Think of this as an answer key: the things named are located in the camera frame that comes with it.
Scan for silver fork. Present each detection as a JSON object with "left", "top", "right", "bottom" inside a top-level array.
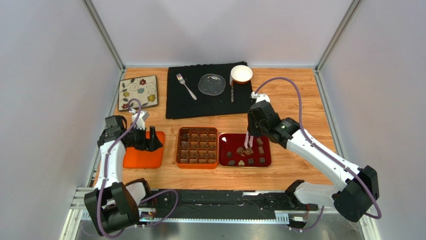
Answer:
[{"left": 176, "top": 73, "right": 198, "bottom": 101}]

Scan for brown leaf chocolate centre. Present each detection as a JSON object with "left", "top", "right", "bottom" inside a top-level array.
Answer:
[{"left": 236, "top": 147, "right": 244, "bottom": 154}]

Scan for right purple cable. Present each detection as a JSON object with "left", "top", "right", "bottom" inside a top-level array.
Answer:
[{"left": 253, "top": 76, "right": 383, "bottom": 232}]

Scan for light leaf chocolate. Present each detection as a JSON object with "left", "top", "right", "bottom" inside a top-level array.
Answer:
[{"left": 180, "top": 141, "right": 189, "bottom": 148}]

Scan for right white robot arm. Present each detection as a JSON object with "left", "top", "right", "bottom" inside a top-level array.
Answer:
[{"left": 247, "top": 100, "right": 380, "bottom": 223}]

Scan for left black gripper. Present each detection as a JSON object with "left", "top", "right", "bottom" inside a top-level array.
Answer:
[{"left": 125, "top": 124, "right": 163, "bottom": 152}]

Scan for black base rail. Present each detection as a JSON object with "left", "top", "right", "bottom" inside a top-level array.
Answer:
[{"left": 138, "top": 189, "right": 320, "bottom": 223}]

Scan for pink handled metal tongs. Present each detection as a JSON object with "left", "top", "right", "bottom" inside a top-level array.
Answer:
[{"left": 244, "top": 131, "right": 254, "bottom": 149}]

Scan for clear glass plate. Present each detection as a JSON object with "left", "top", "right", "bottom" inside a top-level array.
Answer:
[{"left": 198, "top": 73, "right": 227, "bottom": 96}]

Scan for floral square plate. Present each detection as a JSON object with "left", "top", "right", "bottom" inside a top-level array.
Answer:
[{"left": 117, "top": 75, "right": 159, "bottom": 112}]

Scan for orange tin lid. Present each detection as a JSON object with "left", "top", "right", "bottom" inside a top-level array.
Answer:
[{"left": 122, "top": 147, "right": 164, "bottom": 169}]

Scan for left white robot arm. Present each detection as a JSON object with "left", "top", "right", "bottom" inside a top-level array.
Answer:
[{"left": 83, "top": 111, "right": 163, "bottom": 239}]

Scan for dark handled knife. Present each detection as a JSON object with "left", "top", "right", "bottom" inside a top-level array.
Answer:
[{"left": 230, "top": 83, "right": 234, "bottom": 103}]

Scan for black cloth mat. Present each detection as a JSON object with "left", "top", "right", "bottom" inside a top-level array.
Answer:
[{"left": 165, "top": 61, "right": 254, "bottom": 120}]

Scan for red lacquer tray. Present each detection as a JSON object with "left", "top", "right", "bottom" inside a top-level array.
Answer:
[{"left": 218, "top": 133, "right": 272, "bottom": 168}]

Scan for orange chocolate box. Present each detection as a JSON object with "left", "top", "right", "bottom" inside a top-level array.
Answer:
[{"left": 175, "top": 127, "right": 219, "bottom": 170}]

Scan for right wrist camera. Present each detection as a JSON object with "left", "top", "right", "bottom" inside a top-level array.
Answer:
[{"left": 250, "top": 91, "right": 270, "bottom": 103}]

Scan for rectangular milk chocolate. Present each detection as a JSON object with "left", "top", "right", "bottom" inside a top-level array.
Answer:
[{"left": 256, "top": 137, "right": 264, "bottom": 146}]

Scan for white orange bowl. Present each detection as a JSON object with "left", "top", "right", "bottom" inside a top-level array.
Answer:
[{"left": 230, "top": 65, "right": 253, "bottom": 85}]

